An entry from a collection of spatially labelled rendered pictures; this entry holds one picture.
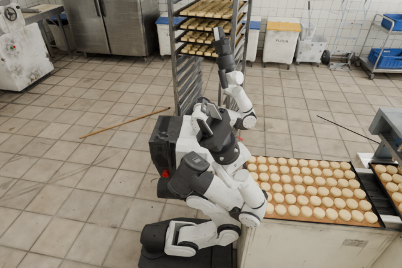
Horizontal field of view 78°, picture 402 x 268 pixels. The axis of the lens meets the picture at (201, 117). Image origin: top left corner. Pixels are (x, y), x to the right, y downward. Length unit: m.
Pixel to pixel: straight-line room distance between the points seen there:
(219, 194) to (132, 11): 3.96
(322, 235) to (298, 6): 4.25
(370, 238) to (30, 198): 2.61
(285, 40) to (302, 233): 3.59
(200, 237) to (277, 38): 3.58
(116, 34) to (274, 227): 4.18
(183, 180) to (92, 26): 4.32
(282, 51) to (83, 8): 3.47
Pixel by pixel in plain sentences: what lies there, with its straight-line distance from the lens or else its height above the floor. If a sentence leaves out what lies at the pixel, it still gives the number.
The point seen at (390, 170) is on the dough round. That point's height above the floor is 0.92.
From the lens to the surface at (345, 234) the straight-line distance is 1.50.
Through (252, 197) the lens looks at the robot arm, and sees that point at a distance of 0.91.
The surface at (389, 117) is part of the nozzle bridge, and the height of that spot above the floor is 1.18.
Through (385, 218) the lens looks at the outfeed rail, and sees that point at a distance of 1.49.
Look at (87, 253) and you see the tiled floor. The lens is 2.31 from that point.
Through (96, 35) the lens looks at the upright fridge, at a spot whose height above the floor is 0.51.
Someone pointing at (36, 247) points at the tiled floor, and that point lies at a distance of 2.51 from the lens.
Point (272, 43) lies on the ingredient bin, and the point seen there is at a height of 0.46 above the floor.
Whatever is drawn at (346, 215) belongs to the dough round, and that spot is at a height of 0.92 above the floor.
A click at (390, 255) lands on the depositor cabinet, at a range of 1.66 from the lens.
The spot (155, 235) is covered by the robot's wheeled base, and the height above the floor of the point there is 0.35.
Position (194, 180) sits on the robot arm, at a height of 1.20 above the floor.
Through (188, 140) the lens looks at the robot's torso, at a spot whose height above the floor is 1.23.
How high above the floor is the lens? 1.94
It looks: 36 degrees down
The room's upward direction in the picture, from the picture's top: straight up
